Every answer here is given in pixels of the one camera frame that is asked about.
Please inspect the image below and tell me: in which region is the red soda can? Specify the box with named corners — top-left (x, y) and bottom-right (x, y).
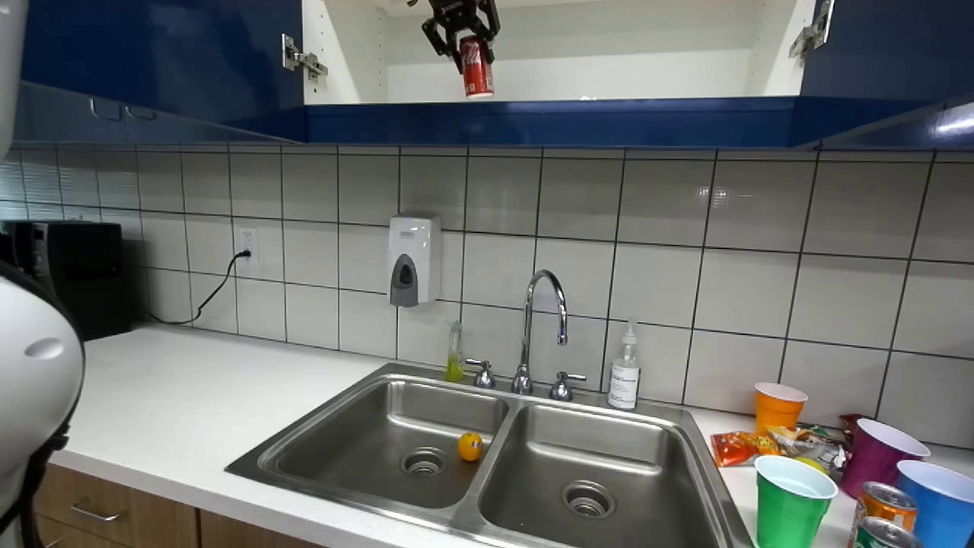
top-left (455, 34), bottom-right (496, 101)

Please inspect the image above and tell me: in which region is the green plastic cup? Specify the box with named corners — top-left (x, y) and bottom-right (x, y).
top-left (751, 453), bottom-right (841, 548)

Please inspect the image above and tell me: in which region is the shiny snack wrapper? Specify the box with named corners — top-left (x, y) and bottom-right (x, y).
top-left (767, 423), bottom-right (851, 474)

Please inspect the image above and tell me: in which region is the white wall outlet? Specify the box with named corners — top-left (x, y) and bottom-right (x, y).
top-left (230, 225), bottom-right (260, 268)

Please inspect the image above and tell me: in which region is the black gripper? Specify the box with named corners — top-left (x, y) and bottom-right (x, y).
top-left (421, 0), bottom-right (506, 67)

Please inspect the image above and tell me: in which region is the metal drawer handle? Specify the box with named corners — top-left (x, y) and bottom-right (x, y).
top-left (68, 501), bottom-right (131, 530)

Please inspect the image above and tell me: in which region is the closed blue wall cabinet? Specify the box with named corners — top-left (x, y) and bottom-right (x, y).
top-left (0, 81), bottom-right (308, 145)

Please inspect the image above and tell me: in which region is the stainless steel double sink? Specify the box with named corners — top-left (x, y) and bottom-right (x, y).
top-left (223, 367), bottom-right (756, 548)

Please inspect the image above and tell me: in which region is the green dish soap bottle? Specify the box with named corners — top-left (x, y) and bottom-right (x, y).
top-left (442, 321), bottom-right (467, 388)

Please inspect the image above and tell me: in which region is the blue cabinet door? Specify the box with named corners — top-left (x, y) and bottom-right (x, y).
top-left (800, 0), bottom-right (974, 105)
top-left (19, 0), bottom-right (303, 111)

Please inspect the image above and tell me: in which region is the chrome gooseneck faucet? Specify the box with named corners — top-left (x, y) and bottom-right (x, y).
top-left (507, 268), bottom-right (573, 397)

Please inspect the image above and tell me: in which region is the metal cabinet hinge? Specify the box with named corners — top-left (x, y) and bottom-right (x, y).
top-left (281, 31), bottom-right (331, 82)
top-left (788, 0), bottom-right (841, 59)

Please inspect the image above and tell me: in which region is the white wall soap dispenser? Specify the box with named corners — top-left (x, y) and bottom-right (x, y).
top-left (386, 212), bottom-right (435, 310)

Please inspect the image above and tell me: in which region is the orange snack bag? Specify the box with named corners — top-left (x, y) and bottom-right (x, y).
top-left (709, 429), bottom-right (776, 471)

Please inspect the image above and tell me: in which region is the clear pump bottle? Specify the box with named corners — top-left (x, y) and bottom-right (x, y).
top-left (606, 321), bottom-right (646, 414)

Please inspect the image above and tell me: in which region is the black countertop appliance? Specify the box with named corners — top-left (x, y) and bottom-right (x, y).
top-left (0, 221), bottom-right (140, 344)

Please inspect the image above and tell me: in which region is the wooden base cabinet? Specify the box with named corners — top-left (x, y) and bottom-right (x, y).
top-left (28, 461), bottom-right (336, 548)

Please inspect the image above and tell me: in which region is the blue wall cabinet white interior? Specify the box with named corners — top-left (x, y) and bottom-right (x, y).
top-left (252, 0), bottom-right (974, 156)

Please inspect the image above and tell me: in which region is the yellow toy fruit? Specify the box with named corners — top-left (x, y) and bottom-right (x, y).
top-left (454, 429), bottom-right (488, 466)

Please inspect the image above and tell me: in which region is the purple plastic cup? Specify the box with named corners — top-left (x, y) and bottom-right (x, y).
top-left (838, 416), bottom-right (933, 501)

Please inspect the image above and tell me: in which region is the orange plastic cup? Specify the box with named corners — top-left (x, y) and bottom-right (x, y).
top-left (751, 380), bottom-right (809, 437)

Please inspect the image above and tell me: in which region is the black power cable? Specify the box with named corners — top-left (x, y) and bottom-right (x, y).
top-left (183, 247), bottom-right (256, 328)

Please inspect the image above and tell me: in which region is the orange soda can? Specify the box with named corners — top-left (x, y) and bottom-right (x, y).
top-left (855, 480), bottom-right (923, 533)

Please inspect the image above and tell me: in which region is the blue plastic cup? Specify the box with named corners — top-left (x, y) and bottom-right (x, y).
top-left (895, 458), bottom-right (974, 548)

